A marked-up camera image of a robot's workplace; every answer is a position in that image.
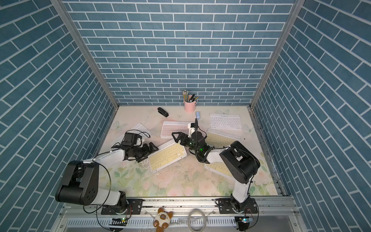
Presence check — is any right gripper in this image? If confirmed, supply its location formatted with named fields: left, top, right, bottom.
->
left=172, top=133, right=201, bottom=155

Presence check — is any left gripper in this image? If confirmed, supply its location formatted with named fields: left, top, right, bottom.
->
left=131, top=142, right=159, bottom=162

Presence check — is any yellow keyboard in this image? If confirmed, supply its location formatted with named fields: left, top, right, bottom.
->
left=148, top=140, right=187, bottom=173
left=204, top=162, right=234, bottom=180
left=205, top=129, right=241, bottom=148

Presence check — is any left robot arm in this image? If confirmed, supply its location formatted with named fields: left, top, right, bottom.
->
left=55, top=142, right=159, bottom=215

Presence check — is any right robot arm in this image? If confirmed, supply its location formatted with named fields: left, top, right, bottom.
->
left=172, top=131, right=260, bottom=214

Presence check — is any pink keyboard far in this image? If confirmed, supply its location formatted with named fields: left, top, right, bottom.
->
left=160, top=121, right=190, bottom=139

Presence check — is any white keyboard left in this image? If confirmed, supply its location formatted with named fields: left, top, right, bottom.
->
left=113, top=123, right=151, bottom=146

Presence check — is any white keyboard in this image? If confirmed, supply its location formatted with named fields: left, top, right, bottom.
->
left=209, top=113, right=242, bottom=130
left=113, top=123, right=151, bottom=146

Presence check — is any pink pen cup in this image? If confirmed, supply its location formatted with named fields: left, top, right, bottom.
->
left=184, top=95, right=197, bottom=113

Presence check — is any black stapler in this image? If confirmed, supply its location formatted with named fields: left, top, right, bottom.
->
left=157, top=107, right=169, bottom=118

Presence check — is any white keyboard right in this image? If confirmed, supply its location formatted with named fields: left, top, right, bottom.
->
left=209, top=113, right=242, bottom=130

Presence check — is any plush toy cat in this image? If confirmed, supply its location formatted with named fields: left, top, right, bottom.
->
left=153, top=207, right=174, bottom=232

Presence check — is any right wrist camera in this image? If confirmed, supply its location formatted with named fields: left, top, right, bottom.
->
left=187, top=118, right=199, bottom=141

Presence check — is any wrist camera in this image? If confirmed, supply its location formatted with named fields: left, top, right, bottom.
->
left=120, top=132, right=143, bottom=147
left=187, top=118, right=199, bottom=141

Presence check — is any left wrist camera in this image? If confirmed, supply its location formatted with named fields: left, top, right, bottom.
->
left=120, top=132, right=143, bottom=147

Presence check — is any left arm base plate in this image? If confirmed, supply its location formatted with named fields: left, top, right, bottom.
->
left=101, top=199, right=144, bottom=216

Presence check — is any coiled white cable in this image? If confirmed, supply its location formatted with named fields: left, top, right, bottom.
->
left=187, top=208, right=208, bottom=232

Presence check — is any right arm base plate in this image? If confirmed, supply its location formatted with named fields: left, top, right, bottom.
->
left=214, top=196, right=259, bottom=214

